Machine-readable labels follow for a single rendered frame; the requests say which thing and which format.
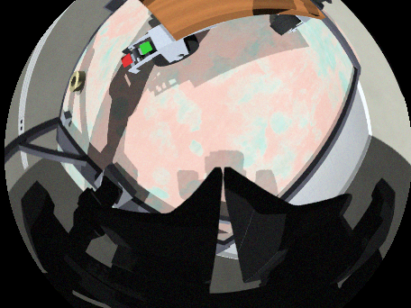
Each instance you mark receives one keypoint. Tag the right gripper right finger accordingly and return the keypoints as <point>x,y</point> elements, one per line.
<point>265,226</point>

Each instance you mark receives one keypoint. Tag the beige roll of tape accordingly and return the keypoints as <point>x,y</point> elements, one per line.
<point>80,81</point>

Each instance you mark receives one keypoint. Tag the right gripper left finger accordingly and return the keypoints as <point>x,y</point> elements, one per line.
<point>189,232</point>

